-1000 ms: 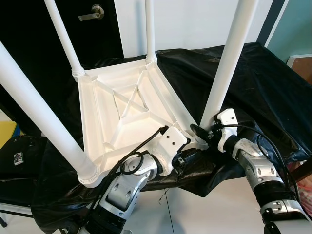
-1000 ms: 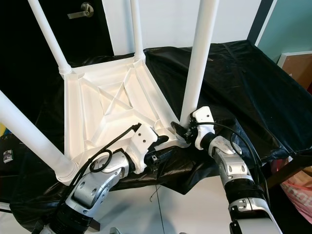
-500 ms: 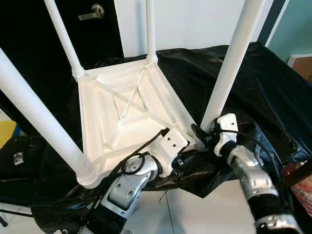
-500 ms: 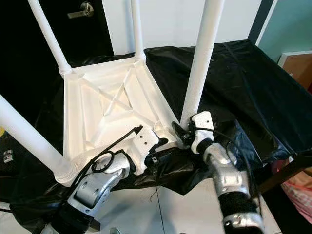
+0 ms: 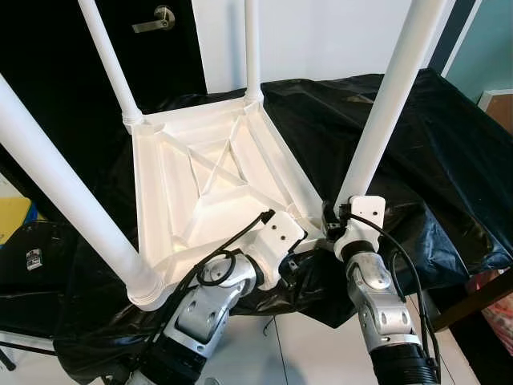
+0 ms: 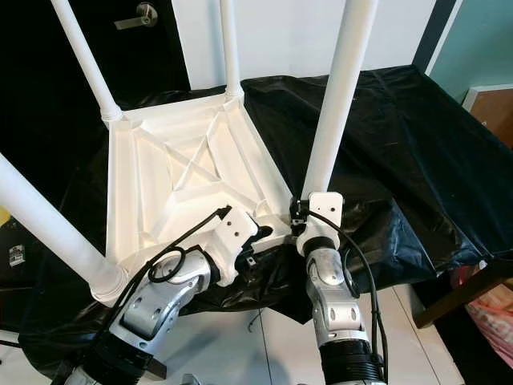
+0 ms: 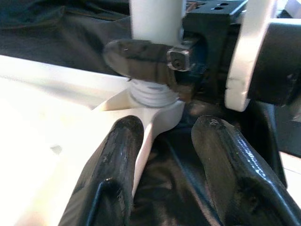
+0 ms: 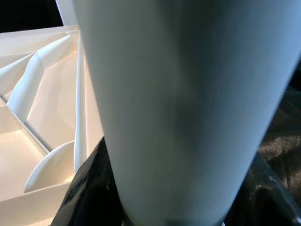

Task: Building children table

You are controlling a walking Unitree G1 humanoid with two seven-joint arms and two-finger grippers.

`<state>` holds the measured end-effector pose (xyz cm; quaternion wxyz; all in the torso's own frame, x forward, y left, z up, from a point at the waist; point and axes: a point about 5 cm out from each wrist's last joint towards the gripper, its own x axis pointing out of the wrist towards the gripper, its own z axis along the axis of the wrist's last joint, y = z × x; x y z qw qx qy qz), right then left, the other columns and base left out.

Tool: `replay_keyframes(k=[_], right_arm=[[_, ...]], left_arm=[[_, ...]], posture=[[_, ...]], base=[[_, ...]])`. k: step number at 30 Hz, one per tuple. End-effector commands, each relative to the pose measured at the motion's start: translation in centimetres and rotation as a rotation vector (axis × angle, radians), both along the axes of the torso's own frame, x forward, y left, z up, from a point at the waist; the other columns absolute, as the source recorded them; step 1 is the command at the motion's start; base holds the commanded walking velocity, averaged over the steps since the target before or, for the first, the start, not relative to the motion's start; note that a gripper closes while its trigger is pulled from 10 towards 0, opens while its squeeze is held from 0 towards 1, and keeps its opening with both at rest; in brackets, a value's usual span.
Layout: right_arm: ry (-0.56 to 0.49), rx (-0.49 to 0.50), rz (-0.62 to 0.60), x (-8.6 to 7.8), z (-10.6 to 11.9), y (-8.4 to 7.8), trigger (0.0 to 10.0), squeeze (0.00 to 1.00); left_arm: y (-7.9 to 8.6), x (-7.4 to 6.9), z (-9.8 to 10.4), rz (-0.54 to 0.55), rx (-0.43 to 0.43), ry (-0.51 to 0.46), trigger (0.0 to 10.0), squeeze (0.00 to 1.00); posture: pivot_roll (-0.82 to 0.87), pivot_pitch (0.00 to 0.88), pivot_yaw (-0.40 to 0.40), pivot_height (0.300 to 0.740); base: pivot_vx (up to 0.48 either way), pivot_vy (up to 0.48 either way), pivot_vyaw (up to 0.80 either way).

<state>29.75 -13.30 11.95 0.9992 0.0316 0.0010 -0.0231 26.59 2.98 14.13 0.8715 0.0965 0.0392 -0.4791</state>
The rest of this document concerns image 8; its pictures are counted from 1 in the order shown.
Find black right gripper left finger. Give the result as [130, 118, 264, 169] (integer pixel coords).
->
[50, 135, 129, 226]

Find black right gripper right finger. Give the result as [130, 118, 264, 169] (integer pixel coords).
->
[223, 150, 301, 226]

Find white plastic children table top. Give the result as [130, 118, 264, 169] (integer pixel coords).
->
[0, 24, 106, 226]

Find white plastic table leg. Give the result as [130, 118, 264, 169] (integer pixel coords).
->
[56, 0, 80, 26]
[72, 0, 301, 226]

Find black shiny table cloth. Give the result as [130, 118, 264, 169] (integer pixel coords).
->
[258, 87, 301, 196]

